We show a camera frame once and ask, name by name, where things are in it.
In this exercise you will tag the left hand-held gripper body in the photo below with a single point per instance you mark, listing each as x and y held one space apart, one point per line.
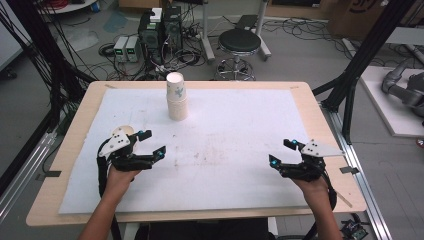
116 143

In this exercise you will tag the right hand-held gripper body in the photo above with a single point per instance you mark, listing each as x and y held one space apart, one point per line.
316 150

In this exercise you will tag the stack of paper cups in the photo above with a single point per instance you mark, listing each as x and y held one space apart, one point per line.
177 100

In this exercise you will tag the person's left hand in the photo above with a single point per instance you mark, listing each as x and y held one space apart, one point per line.
120 181

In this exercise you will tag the person's right hand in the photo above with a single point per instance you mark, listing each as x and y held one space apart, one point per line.
313 193

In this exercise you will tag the dark tape piece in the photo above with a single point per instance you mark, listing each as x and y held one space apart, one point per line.
349 170
49 174

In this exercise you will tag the tan tape strip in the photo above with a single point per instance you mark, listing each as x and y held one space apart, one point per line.
345 200

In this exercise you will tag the white table mat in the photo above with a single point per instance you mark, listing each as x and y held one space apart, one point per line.
216 180

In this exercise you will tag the white floor platform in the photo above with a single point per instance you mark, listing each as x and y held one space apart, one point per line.
386 110

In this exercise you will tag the grey power supply unit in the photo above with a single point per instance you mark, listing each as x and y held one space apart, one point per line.
133 49
120 49

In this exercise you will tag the green circuit board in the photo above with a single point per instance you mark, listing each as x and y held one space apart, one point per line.
354 230

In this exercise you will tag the person's black clothing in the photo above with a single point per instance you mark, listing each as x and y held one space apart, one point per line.
206 231

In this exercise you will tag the black computer tower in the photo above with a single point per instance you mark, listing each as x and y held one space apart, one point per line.
173 28
150 36

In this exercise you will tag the white stand leg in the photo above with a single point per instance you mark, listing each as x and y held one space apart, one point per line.
263 40
207 36

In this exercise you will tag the black round stool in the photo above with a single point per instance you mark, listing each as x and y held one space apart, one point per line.
239 40

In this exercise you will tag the small white box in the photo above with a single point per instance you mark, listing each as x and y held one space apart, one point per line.
156 15

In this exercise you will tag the black flat foot plate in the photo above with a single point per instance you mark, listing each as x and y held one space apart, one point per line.
246 22

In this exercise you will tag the blue tape roll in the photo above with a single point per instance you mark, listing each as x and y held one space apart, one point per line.
95 6

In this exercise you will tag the brown cardboard box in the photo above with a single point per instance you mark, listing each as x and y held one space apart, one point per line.
363 18

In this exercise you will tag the aluminium rail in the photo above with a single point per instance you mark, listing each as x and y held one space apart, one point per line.
363 186
23 173

